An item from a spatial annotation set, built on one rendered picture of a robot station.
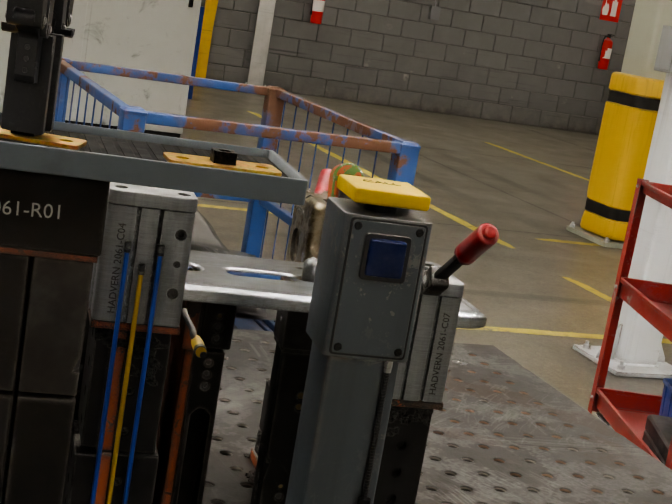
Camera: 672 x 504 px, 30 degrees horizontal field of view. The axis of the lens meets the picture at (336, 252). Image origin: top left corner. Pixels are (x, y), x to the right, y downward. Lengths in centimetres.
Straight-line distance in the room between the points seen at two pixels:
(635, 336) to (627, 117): 323
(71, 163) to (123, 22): 841
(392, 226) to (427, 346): 23
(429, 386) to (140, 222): 31
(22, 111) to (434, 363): 46
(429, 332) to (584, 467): 74
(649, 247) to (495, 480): 354
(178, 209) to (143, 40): 824
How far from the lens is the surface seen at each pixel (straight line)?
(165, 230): 107
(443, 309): 115
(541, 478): 177
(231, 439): 170
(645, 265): 522
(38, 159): 86
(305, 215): 148
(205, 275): 127
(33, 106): 91
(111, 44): 926
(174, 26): 934
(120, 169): 86
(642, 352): 533
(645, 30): 840
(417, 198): 95
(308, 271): 132
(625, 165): 830
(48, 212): 90
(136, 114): 309
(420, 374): 116
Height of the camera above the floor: 130
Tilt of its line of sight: 11 degrees down
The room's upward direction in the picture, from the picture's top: 10 degrees clockwise
